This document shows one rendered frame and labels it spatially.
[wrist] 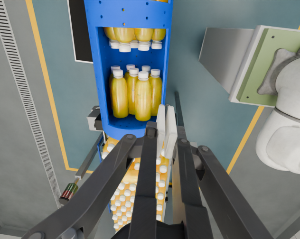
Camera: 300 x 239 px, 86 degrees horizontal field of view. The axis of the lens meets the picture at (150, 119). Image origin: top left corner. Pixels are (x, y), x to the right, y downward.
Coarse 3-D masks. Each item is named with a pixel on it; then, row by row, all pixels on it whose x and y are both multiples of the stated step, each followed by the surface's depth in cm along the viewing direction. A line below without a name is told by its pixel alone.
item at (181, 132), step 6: (180, 126) 18; (180, 132) 17; (186, 138) 16; (174, 150) 15; (192, 150) 14; (174, 156) 15; (198, 156) 14; (198, 162) 14; (198, 168) 14; (204, 168) 14
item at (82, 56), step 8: (72, 0) 133; (80, 0) 132; (72, 8) 136; (80, 8) 135; (72, 16) 139; (80, 16) 138; (72, 24) 142; (80, 24) 141; (72, 32) 146; (80, 32) 145; (88, 32) 144; (72, 40) 149; (80, 40) 148; (88, 40) 148; (80, 48) 152; (88, 48) 151; (80, 56) 156; (88, 56) 155
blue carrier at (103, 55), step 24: (96, 0) 43; (120, 0) 41; (144, 0) 42; (168, 0) 48; (96, 24) 46; (120, 24) 44; (144, 24) 44; (168, 24) 50; (96, 48) 50; (168, 48) 55; (96, 72) 56; (120, 120) 77
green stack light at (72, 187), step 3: (69, 183) 93; (72, 183) 93; (66, 186) 92; (69, 186) 91; (72, 186) 91; (75, 186) 93; (66, 189) 90; (69, 189) 90; (72, 189) 90; (75, 189) 92; (72, 192) 90; (75, 192) 92
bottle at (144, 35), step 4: (136, 28) 52; (140, 28) 51; (144, 28) 51; (148, 28) 51; (152, 28) 52; (136, 32) 53; (140, 32) 52; (144, 32) 52; (148, 32) 52; (152, 32) 53; (136, 36) 54; (140, 36) 53; (144, 36) 53; (148, 36) 53; (140, 40) 54; (144, 40) 54; (148, 40) 54; (140, 44) 55; (144, 44) 55; (148, 44) 56
